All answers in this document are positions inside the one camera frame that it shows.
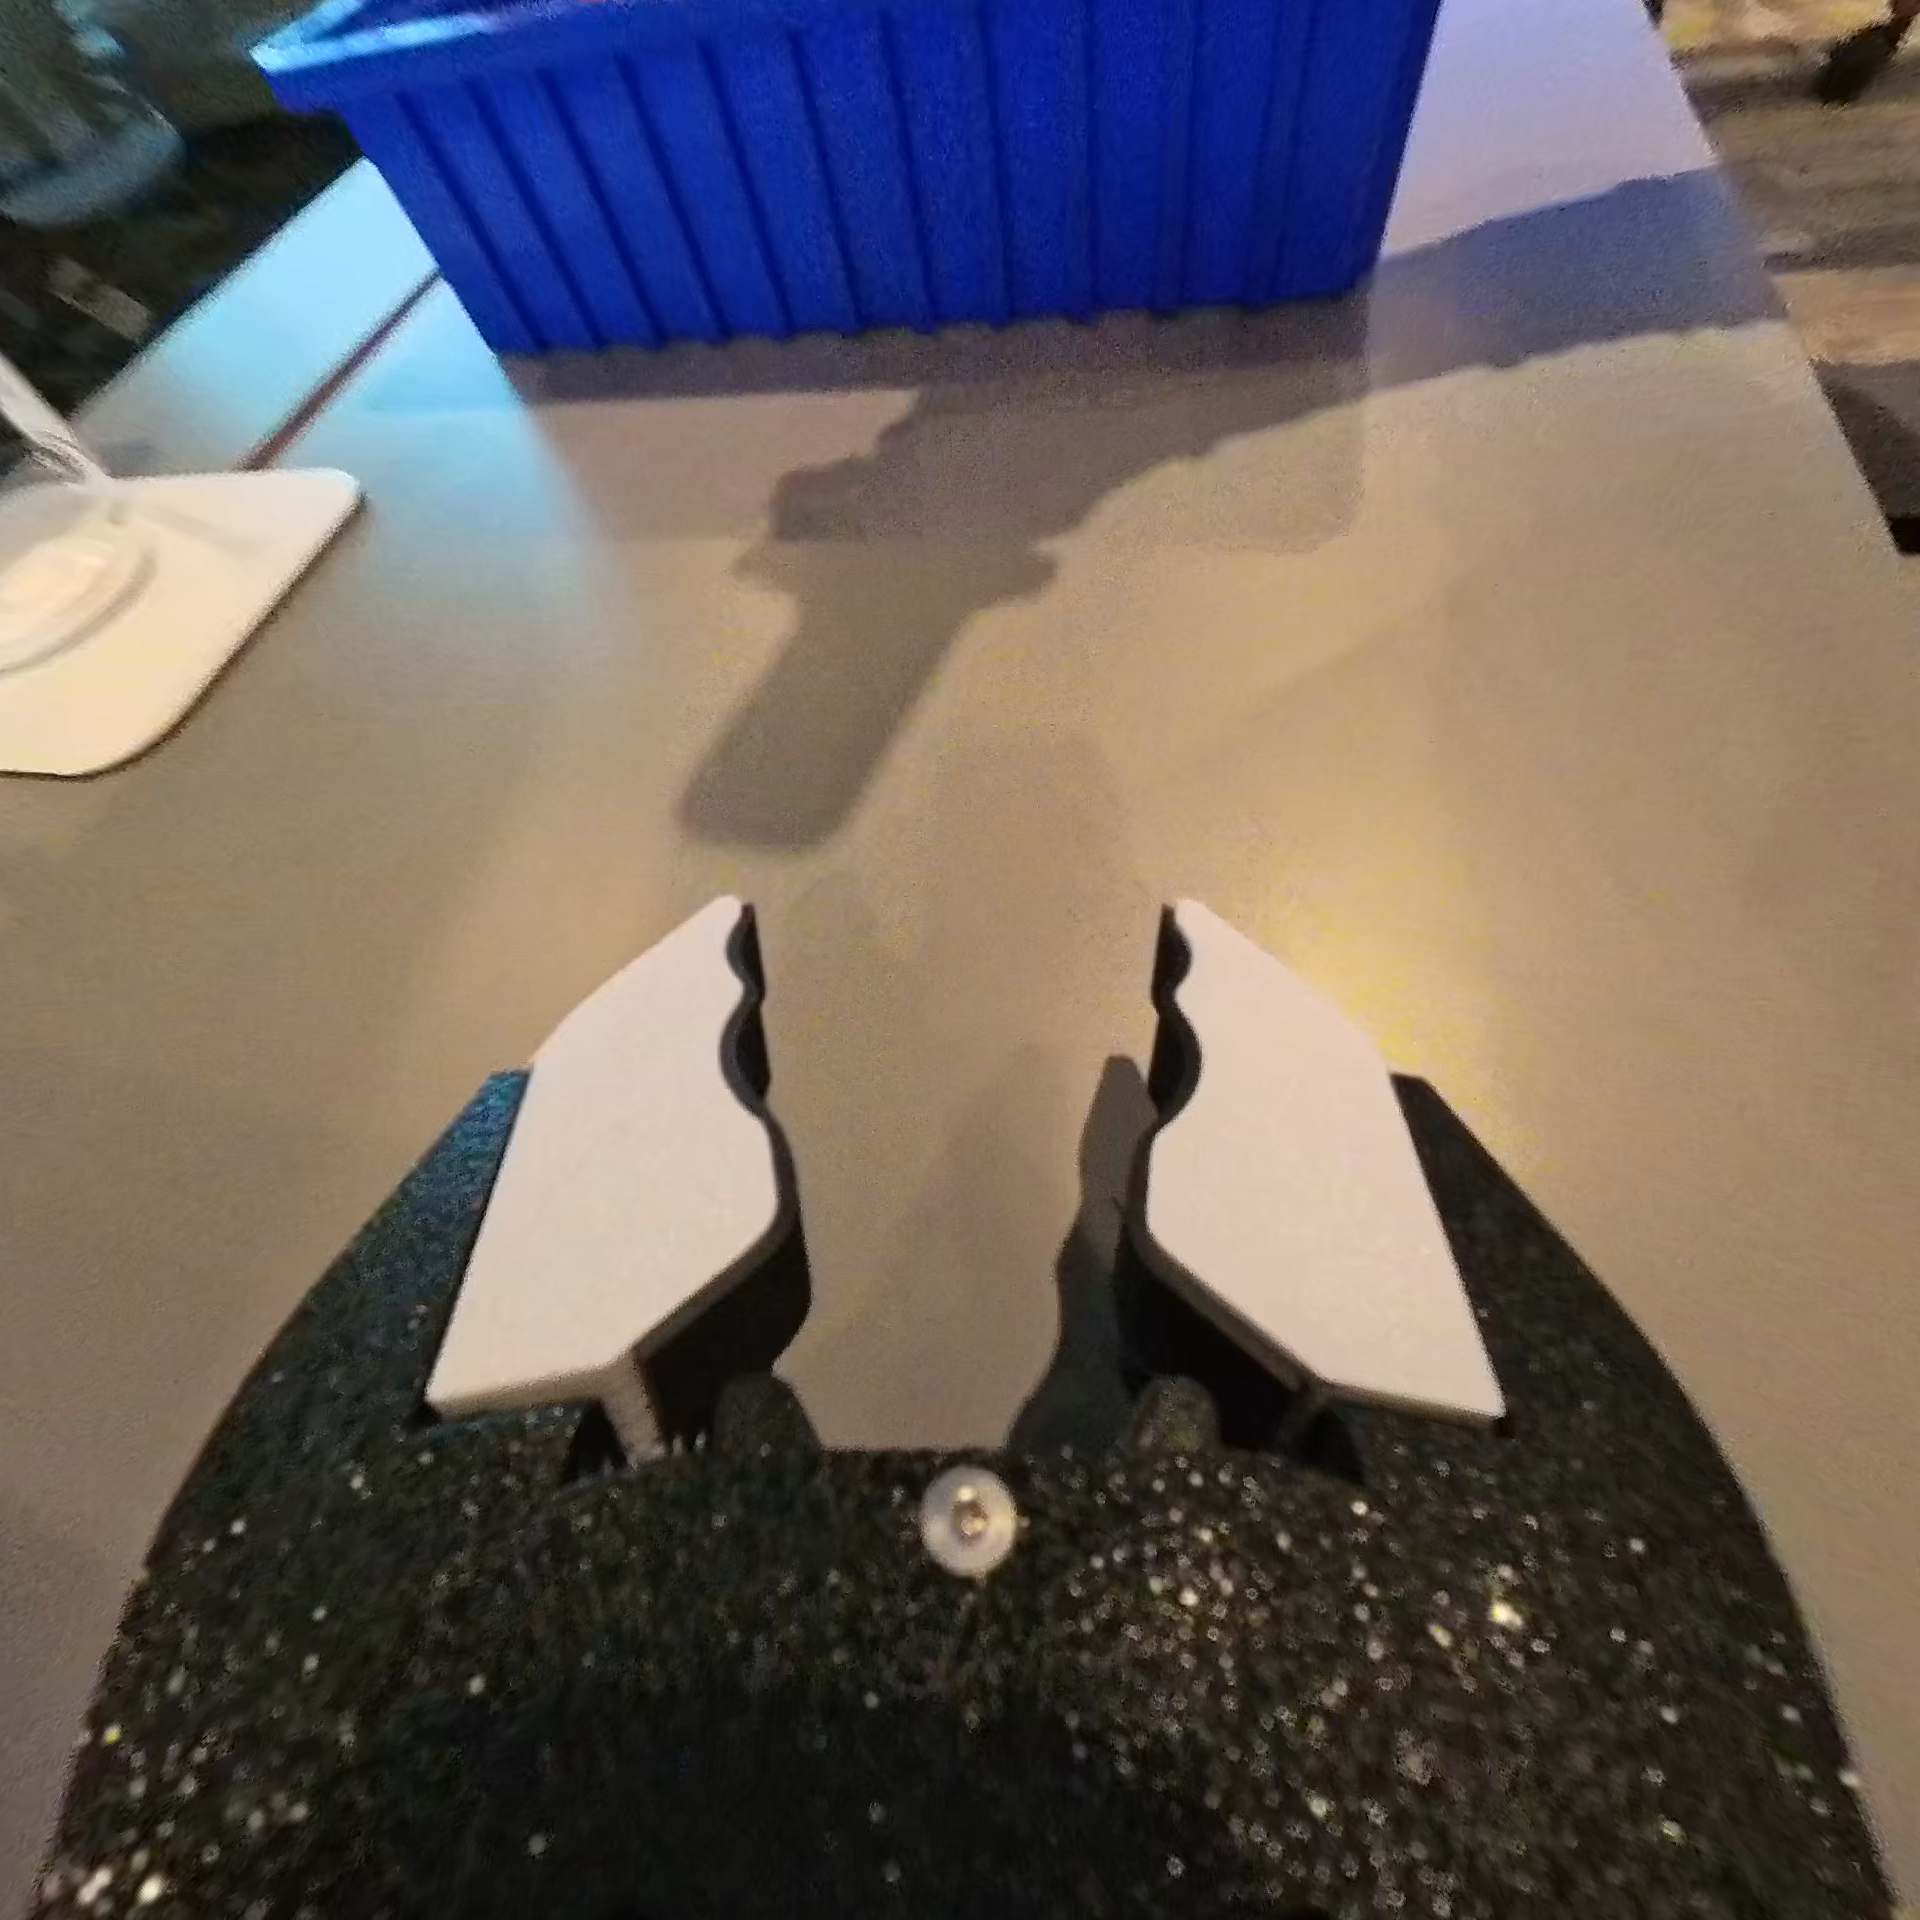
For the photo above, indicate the document stand with white base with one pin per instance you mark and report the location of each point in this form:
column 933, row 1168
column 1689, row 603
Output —
column 165, row 600

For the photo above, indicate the blue plastic bin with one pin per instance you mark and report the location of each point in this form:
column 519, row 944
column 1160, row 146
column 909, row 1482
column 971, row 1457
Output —
column 898, row 164

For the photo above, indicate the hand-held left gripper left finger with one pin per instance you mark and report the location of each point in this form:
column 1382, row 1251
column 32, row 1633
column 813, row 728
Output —
column 614, row 1217

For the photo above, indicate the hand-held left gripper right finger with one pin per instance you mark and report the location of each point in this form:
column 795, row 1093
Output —
column 1304, row 1217

